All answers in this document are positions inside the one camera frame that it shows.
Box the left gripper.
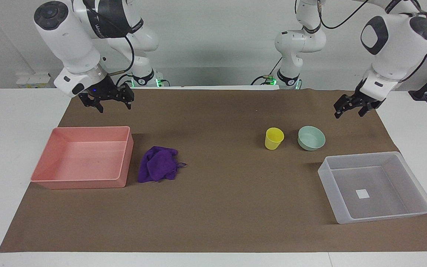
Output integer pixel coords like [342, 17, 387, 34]
[334, 79, 387, 119]

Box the yellow plastic cup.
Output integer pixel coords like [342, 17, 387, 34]
[265, 127, 285, 151]

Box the pink plastic bin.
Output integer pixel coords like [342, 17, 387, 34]
[30, 126, 134, 190]

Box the purple cloth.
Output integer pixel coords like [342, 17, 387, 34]
[137, 146, 188, 183]

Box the black cable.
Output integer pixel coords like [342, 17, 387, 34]
[250, 56, 285, 86]
[397, 10, 427, 83]
[82, 0, 136, 77]
[318, 0, 370, 30]

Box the white box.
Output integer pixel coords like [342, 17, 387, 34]
[16, 72, 52, 89]

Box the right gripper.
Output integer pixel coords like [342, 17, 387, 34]
[79, 76, 135, 114]

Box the pale green bowl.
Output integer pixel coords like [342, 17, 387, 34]
[297, 126, 326, 152]

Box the clear plastic bin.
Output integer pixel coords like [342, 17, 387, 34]
[317, 151, 427, 225]

